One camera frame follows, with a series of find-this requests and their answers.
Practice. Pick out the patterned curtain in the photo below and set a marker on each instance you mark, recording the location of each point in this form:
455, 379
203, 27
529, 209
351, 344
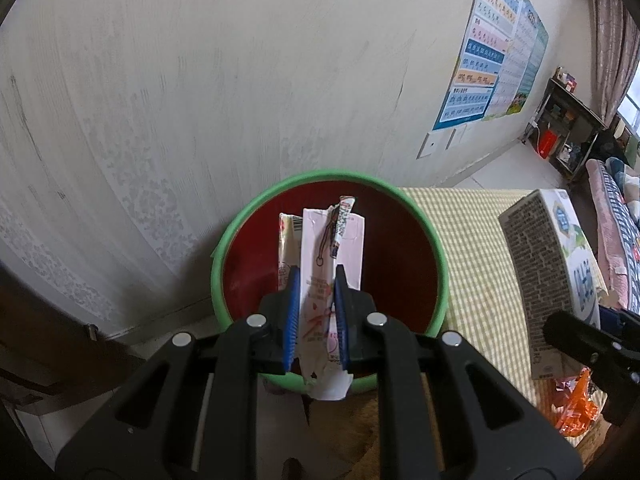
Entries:
615, 35

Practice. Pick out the yellow checked tablecloth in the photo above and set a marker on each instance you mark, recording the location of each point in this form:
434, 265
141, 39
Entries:
475, 260

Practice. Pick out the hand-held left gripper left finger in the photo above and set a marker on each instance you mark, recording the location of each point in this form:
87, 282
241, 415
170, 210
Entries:
291, 320

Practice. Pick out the red bag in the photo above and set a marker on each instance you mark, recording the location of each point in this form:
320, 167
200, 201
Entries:
546, 142

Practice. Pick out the pink white carton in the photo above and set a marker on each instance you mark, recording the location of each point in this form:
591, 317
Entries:
317, 310

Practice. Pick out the orange snack wrapper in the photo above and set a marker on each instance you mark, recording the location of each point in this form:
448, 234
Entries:
575, 410

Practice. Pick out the brown wooden furniture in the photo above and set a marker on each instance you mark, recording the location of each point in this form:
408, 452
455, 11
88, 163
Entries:
50, 350

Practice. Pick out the green bin with red inside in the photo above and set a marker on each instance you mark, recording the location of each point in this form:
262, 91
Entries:
400, 260

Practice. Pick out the blue plaid blanket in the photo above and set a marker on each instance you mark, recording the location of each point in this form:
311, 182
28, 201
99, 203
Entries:
622, 210

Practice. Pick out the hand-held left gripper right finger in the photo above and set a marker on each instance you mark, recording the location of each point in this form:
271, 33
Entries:
341, 325

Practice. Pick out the pale grid wall poster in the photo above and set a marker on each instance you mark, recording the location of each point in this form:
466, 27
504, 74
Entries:
525, 60

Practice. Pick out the pink quilt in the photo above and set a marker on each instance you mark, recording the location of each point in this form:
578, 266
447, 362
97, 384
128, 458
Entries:
600, 200

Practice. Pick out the blue lettered wall poster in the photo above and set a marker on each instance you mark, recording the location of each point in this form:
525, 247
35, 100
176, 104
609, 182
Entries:
475, 60

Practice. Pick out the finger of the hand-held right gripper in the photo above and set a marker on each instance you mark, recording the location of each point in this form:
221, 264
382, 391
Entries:
610, 317
575, 337

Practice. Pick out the narrow printed sachet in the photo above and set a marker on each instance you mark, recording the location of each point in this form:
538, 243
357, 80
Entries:
345, 215

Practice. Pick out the white blue milk carton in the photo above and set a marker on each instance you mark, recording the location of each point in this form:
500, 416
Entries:
540, 260

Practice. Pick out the white wall socket plate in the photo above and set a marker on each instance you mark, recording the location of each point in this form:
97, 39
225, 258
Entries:
430, 146

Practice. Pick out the dark storage shelf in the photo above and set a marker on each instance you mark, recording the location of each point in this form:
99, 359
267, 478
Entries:
570, 125

